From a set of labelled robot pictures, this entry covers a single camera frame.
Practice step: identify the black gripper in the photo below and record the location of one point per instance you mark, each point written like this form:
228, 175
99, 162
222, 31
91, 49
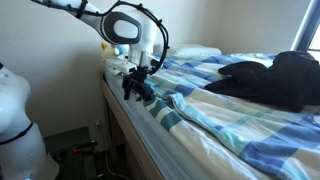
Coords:
140, 78

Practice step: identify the white stuffed duck toy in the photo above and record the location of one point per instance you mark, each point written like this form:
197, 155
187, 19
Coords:
108, 51

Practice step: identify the blue plaid duvet cover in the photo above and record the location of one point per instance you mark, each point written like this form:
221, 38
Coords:
240, 126

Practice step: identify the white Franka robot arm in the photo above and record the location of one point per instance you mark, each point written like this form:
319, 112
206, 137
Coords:
146, 30

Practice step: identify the mattress with light blue sheet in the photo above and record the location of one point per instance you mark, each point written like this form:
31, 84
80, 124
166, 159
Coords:
150, 133

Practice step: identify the pale blue pillow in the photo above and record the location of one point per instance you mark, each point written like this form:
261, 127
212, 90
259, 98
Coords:
193, 50

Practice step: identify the black clothing pile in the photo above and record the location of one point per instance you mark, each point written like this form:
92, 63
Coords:
280, 83

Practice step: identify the light wooden bed frame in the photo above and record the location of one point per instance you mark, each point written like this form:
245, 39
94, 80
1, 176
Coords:
123, 120

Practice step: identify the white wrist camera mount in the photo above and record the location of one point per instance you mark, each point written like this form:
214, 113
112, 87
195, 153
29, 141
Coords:
120, 65

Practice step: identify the white wall outlet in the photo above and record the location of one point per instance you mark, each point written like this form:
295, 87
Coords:
97, 124

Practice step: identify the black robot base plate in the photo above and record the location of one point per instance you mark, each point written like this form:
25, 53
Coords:
70, 150

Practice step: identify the dark window frame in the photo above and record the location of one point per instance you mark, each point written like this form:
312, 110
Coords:
308, 30

